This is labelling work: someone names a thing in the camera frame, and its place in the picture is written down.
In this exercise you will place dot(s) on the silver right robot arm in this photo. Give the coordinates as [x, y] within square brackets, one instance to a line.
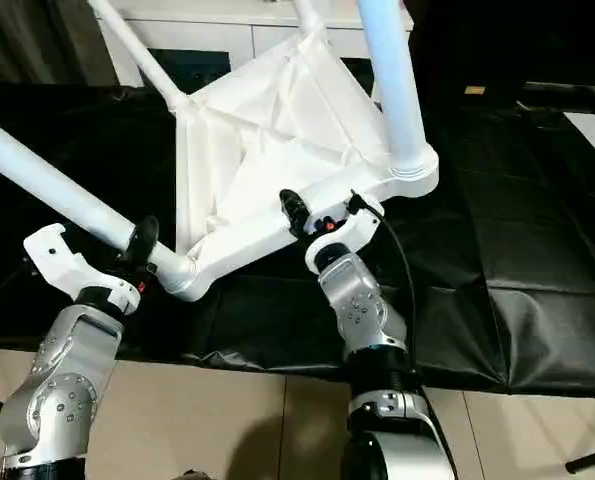
[357, 295]

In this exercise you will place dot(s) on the white cabinet with glass doors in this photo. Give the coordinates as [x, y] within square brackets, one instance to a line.
[202, 35]

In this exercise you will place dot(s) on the white plastic table top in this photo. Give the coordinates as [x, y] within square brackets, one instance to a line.
[287, 125]

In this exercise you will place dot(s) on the black plastic mat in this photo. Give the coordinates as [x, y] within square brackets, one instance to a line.
[527, 225]

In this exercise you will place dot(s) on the black horizontal bar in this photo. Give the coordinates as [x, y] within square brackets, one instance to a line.
[567, 95]

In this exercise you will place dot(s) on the white plastic table leg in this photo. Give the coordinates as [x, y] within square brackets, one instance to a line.
[52, 175]
[397, 100]
[308, 15]
[137, 50]

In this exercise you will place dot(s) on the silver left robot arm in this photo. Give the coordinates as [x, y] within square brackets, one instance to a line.
[62, 390]

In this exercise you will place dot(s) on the small yellow label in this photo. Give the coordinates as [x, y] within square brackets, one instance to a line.
[475, 90]

